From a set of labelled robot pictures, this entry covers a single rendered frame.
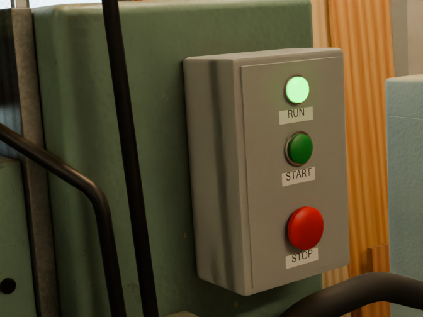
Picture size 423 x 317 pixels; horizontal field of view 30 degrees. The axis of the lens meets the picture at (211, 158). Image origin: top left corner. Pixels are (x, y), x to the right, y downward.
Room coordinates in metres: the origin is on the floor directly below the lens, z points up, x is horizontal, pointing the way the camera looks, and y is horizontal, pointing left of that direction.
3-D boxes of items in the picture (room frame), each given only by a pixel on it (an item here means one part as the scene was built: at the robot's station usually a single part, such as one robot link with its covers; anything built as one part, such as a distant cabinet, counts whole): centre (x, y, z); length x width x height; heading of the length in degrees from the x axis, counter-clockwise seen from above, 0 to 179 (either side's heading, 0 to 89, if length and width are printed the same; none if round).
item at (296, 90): (0.53, -0.06, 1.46); 0.02 x 0.01 x 0.02; 125
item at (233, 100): (0.55, -0.04, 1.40); 0.10 x 0.06 x 0.16; 125
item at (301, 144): (0.53, -0.06, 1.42); 0.02 x 0.01 x 0.02; 125
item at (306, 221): (0.52, -0.06, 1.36); 0.03 x 0.01 x 0.03; 125
